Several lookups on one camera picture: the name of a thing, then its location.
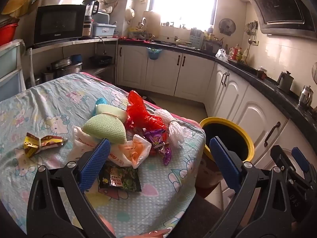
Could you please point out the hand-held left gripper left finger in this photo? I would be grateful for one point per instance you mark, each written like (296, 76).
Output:
(96, 163)

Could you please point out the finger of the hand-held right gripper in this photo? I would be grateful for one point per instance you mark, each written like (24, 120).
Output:
(300, 160)
(281, 157)

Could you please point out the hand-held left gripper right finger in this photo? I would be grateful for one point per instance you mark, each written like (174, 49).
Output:
(225, 163)

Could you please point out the black green snack packet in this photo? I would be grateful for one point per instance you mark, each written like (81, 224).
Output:
(121, 178)

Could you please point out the yellow rimmed trash bin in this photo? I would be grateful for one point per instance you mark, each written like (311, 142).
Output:
(237, 128)

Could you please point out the green mesh sponge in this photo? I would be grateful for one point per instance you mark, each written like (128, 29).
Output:
(106, 126)

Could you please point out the white orange plastic bag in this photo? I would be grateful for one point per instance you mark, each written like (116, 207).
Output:
(133, 151)

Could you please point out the white mesh net bag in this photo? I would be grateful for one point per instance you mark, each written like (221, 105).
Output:
(175, 131)

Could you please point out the blue mesh sponge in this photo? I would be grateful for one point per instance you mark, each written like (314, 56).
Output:
(101, 101)

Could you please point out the purple snack wrapper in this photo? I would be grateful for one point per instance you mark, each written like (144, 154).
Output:
(158, 138)

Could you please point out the red plastic bag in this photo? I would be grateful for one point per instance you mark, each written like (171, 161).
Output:
(137, 109)

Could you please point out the yellow brown snack wrapper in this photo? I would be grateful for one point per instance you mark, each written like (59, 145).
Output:
(31, 145)

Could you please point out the steel teapot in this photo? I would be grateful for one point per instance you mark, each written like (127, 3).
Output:
(305, 96)

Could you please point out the black stone countertop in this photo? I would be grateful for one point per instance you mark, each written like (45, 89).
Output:
(272, 86)

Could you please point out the grey kettle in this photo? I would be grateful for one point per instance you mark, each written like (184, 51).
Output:
(284, 80)

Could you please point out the cartoon printed blanket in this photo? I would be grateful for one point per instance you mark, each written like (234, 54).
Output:
(49, 99)

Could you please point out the dark floor mat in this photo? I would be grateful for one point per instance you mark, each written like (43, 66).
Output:
(149, 101)

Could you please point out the brown jar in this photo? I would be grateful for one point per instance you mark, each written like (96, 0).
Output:
(262, 73)

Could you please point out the steel cooking pot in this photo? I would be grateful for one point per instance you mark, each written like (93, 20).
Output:
(66, 69)

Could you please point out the black wok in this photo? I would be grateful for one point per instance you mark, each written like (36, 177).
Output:
(101, 60)

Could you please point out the blue container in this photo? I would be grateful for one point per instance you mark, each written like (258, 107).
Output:
(76, 59)

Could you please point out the clear plastic bag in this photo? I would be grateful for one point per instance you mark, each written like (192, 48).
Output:
(221, 54)

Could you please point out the black spice rack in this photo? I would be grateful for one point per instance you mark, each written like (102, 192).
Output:
(211, 44)

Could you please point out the steel shelf rack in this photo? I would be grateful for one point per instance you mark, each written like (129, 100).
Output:
(74, 43)

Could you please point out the blue hanging bin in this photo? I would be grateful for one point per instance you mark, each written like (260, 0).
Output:
(154, 54)

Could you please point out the plastic drawer cabinet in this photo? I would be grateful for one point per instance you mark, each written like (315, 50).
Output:
(10, 72)

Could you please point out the red cloth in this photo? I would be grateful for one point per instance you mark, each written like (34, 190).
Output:
(128, 39)

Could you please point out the hanging kitchen utensils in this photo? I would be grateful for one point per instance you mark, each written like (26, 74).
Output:
(252, 29)

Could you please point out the blue plastic basket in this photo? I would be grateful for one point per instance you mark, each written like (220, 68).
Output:
(104, 29)

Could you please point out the yellow dish rack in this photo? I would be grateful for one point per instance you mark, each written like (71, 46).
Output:
(137, 32)

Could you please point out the black microwave oven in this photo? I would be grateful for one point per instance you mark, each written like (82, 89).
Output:
(59, 24)

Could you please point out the grey-blue storage box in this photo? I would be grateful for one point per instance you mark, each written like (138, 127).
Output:
(100, 17)

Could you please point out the metal faucet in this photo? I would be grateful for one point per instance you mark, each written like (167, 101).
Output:
(143, 22)

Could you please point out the black range hood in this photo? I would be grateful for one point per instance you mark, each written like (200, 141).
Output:
(282, 7)

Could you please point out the beige cutting board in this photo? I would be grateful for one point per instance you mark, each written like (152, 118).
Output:
(152, 23)

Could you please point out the blender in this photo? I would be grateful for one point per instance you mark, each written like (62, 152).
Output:
(90, 7)

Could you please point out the red basin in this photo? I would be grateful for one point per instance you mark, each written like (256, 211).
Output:
(7, 33)

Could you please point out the window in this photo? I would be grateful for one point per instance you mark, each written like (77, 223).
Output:
(183, 2)

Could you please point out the white pot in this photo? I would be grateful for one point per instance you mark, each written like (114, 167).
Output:
(50, 0)

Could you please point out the wall socket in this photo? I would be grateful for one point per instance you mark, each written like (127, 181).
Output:
(255, 43)

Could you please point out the round wall fan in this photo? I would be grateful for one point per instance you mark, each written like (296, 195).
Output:
(226, 26)

